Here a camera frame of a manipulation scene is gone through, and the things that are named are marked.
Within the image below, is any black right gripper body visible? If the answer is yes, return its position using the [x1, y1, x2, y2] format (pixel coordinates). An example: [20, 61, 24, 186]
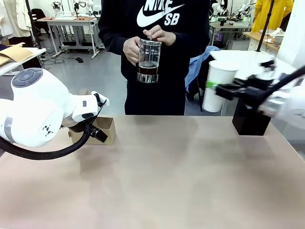
[245, 73, 283, 105]

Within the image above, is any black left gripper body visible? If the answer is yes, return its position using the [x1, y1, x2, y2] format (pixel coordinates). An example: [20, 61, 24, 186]
[61, 116, 96, 134]

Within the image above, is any white paper cup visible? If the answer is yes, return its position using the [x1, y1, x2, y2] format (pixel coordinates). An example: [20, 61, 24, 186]
[202, 60, 240, 113]

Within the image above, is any glass french press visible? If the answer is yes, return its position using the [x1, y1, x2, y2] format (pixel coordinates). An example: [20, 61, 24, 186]
[136, 35, 162, 83]

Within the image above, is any person's left hand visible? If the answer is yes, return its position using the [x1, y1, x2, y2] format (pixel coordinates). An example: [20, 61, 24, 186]
[142, 25, 177, 47]

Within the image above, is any person's right hand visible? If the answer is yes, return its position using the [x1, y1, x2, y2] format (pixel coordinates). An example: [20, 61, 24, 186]
[122, 37, 142, 65]

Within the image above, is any white side table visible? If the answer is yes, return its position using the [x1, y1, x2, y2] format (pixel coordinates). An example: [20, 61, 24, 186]
[209, 49, 298, 77]

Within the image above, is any black box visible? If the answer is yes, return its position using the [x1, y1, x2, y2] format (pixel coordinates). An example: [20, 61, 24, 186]
[232, 97, 272, 136]

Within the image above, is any blue cloth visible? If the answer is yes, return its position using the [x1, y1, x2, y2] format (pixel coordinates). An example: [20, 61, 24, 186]
[185, 46, 220, 94]

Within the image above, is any wooden table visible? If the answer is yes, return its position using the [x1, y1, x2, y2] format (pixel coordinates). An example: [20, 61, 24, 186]
[243, 31, 286, 52]

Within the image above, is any stack of white cups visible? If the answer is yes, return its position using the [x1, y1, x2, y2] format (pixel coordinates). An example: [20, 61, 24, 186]
[272, 33, 285, 48]

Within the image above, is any black tripod pole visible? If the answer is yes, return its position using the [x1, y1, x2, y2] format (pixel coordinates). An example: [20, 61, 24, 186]
[24, 0, 43, 50]
[255, 0, 275, 52]

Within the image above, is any grey lab workbench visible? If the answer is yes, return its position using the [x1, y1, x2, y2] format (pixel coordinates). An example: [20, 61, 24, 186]
[209, 20, 253, 46]

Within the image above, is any person in black hoodie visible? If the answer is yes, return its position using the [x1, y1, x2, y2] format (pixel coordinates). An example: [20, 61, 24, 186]
[98, 0, 211, 116]

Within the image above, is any person in yellow coat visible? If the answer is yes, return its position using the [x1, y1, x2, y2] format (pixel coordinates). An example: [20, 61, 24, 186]
[251, 0, 295, 33]

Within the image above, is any brown paper sheet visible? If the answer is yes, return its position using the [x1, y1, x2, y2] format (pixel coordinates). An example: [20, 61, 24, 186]
[0, 42, 34, 65]

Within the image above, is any white lab workbench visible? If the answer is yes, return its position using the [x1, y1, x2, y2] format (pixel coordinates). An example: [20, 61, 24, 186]
[37, 16, 102, 60]

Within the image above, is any black office chair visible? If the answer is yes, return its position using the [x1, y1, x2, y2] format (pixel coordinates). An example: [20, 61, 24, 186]
[30, 8, 51, 36]

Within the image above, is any white hanging garment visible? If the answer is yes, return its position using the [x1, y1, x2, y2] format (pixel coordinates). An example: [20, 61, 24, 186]
[0, 0, 32, 38]

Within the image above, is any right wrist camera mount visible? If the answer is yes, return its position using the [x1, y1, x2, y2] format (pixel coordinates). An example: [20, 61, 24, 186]
[258, 58, 277, 73]

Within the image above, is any black chair frame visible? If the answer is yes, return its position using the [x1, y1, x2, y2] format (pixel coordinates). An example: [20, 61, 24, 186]
[185, 71, 206, 112]

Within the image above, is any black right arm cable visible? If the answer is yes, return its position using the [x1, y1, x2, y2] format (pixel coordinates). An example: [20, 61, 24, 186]
[258, 66, 305, 110]

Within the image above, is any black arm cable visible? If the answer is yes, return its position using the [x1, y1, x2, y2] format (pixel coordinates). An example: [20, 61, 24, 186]
[0, 93, 108, 161]
[258, 66, 305, 110]

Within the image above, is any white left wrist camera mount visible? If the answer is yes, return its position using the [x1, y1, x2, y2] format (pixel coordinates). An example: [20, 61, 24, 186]
[91, 90, 111, 107]

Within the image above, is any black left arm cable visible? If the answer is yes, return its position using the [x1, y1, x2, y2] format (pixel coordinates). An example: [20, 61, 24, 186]
[0, 93, 108, 161]

